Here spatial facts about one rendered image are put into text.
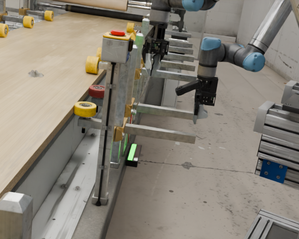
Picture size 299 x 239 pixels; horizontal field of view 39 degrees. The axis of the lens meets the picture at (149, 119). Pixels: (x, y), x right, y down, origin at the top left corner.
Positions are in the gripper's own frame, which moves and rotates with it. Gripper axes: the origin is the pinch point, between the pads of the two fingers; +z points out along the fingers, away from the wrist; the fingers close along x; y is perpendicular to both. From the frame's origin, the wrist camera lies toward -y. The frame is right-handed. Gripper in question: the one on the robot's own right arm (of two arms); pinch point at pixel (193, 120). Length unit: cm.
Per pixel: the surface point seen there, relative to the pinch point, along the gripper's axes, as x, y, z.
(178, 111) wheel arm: -1.5, -6.8, -3.6
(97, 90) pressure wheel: -3.9, -41.4, -8.7
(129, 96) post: -5.7, -27.5, -8.4
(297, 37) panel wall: 525, 181, 15
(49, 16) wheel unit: 171, -115, -13
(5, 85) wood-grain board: -15, -76, -9
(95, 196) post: -57, -30, 9
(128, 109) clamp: -8.5, -27.3, -4.0
